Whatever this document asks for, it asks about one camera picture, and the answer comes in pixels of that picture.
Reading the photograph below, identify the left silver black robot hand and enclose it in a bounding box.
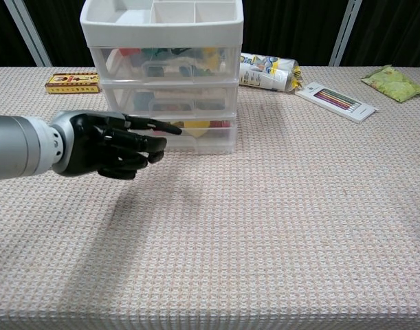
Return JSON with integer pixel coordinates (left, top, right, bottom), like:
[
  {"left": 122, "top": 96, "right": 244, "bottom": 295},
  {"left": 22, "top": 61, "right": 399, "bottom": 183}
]
[{"left": 51, "top": 110, "right": 183, "bottom": 180}]

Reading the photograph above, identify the clear drawer with yellow block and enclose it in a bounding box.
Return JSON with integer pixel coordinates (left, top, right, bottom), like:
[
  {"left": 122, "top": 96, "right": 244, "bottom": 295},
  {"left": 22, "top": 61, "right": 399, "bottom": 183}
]
[{"left": 125, "top": 116, "right": 239, "bottom": 155}]

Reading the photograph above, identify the clear drawer with cloth items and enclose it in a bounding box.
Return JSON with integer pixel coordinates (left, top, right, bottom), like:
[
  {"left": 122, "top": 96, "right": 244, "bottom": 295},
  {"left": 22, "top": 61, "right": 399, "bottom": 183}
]
[{"left": 101, "top": 82, "right": 239, "bottom": 117}]

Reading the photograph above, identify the clear drawer with mixed toys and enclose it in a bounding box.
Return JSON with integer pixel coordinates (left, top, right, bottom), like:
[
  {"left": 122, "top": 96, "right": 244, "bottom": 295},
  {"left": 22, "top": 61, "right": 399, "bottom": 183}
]
[{"left": 91, "top": 46, "right": 239, "bottom": 84}]

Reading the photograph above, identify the yellow red card box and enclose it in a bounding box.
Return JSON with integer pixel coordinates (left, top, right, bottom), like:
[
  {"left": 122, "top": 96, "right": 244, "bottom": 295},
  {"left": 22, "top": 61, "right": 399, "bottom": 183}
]
[{"left": 45, "top": 71, "right": 101, "bottom": 95}]

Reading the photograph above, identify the yellow block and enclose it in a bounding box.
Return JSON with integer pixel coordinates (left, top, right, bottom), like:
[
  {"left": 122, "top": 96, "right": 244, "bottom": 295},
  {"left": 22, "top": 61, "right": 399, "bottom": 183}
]
[{"left": 181, "top": 120, "right": 210, "bottom": 139}]

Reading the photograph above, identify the yellow toy piece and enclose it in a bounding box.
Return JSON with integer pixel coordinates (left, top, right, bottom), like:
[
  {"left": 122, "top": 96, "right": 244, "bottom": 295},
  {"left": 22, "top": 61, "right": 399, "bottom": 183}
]
[{"left": 201, "top": 47, "right": 228, "bottom": 72}]

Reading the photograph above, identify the beige waffle tablecloth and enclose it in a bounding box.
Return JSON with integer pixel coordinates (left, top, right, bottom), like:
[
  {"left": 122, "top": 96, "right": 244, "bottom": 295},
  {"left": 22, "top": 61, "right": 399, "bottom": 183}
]
[{"left": 0, "top": 65, "right": 420, "bottom": 330}]

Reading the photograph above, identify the white packaged cup sleeve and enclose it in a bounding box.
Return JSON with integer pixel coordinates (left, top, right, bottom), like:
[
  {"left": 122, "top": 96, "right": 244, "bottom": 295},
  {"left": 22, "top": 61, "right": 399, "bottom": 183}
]
[{"left": 239, "top": 52, "right": 303, "bottom": 93}]

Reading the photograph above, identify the black curtain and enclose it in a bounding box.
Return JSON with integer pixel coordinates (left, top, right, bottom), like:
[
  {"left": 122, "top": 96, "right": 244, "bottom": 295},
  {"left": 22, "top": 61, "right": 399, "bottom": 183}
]
[{"left": 0, "top": 0, "right": 420, "bottom": 69}]

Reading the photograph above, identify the white coloured pencil box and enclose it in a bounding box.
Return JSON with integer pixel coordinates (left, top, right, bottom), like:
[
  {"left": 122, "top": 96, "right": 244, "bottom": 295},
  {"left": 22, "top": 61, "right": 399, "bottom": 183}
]
[{"left": 294, "top": 81, "right": 379, "bottom": 124}]

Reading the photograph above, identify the green snack packet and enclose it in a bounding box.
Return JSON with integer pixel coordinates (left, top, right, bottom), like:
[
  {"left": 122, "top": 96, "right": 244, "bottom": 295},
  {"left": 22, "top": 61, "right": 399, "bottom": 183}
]
[{"left": 360, "top": 64, "right": 420, "bottom": 103}]

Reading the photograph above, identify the grey metal frame pole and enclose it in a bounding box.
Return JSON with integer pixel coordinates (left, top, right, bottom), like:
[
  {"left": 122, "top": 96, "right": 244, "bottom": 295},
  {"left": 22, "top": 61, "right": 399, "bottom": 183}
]
[
  {"left": 328, "top": 0, "right": 361, "bottom": 67},
  {"left": 3, "top": 0, "right": 53, "bottom": 67}
]

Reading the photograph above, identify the white plastic organizer frame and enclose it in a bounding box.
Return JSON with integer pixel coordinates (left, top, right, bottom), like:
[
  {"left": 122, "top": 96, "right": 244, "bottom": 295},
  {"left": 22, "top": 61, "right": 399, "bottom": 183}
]
[{"left": 79, "top": 0, "right": 245, "bottom": 155}]

